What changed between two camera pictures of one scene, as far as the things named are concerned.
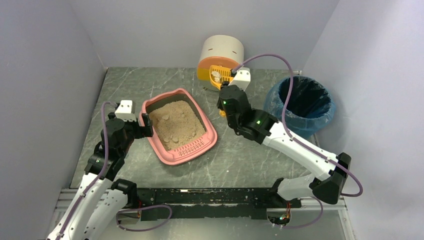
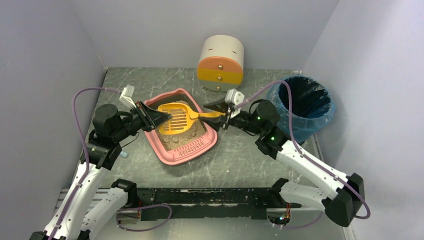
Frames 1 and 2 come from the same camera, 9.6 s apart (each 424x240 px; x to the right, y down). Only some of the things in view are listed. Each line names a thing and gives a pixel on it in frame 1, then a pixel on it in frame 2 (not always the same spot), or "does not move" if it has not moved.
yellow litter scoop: (218, 74) to (184, 117)
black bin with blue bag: (310, 110) does not move
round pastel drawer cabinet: (223, 50) does not move
